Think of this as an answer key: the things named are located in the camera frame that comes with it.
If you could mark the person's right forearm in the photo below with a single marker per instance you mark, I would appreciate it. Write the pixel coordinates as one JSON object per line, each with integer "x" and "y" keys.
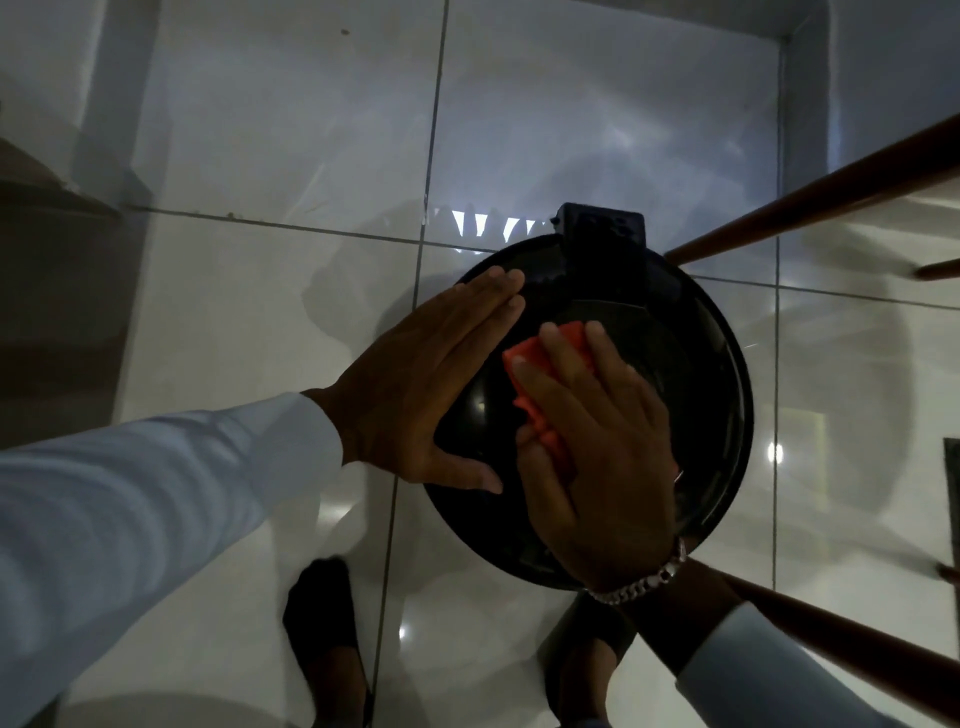
{"x": 742, "y": 667}

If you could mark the person's left hand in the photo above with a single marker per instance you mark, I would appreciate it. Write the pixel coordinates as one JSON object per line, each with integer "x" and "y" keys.
{"x": 390, "y": 390}

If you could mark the person's right black shoe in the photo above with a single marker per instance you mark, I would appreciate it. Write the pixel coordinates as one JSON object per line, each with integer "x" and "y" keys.
{"x": 585, "y": 660}

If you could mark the person's left thumb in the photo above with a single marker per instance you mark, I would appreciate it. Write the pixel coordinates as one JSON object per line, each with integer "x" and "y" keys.
{"x": 465, "y": 469}

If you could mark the dark wooden furniture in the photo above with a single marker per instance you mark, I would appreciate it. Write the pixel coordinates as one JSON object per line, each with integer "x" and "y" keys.
{"x": 52, "y": 315}

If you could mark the black round bin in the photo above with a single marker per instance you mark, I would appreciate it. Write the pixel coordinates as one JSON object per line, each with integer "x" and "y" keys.
{"x": 675, "y": 360}

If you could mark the person's black shoe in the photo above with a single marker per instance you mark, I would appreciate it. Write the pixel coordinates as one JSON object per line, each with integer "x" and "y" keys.
{"x": 322, "y": 615}
{"x": 585, "y": 660}

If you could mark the person's right hand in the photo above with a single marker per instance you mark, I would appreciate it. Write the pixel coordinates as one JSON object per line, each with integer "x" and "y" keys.
{"x": 607, "y": 480}

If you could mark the person's left forearm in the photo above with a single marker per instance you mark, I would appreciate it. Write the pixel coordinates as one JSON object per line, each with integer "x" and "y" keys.
{"x": 135, "y": 525}

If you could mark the person's right thumb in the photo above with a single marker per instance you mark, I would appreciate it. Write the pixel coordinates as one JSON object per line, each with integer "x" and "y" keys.
{"x": 536, "y": 472}

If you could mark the person's left black shoe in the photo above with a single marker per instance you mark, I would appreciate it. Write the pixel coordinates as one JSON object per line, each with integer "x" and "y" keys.
{"x": 322, "y": 615}

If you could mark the orange cleaning cloth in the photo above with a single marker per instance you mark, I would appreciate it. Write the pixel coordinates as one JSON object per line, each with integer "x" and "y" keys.
{"x": 529, "y": 356}

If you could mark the person's right middle finger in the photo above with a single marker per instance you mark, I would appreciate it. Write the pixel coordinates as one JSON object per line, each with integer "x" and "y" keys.
{"x": 566, "y": 367}

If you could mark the brown wooden furniture leg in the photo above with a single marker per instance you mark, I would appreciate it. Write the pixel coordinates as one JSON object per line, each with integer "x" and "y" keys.
{"x": 939, "y": 270}
{"x": 817, "y": 193}
{"x": 862, "y": 649}

